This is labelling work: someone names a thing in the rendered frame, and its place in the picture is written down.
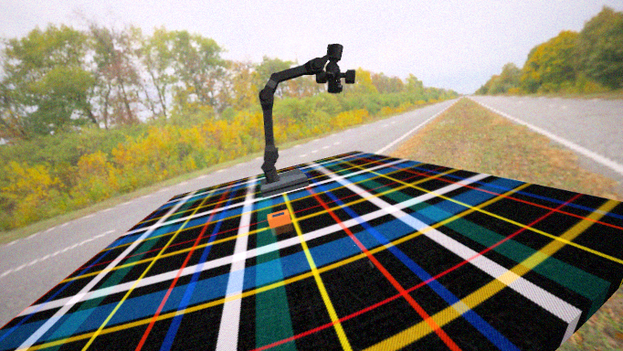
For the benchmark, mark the orange block with blue square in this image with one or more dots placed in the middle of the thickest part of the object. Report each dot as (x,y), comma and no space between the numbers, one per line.
(279,218)

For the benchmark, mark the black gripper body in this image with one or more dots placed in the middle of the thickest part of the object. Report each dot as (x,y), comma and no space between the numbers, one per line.
(349,75)

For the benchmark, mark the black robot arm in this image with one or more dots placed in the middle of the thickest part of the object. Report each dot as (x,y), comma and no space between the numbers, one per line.
(311,67)

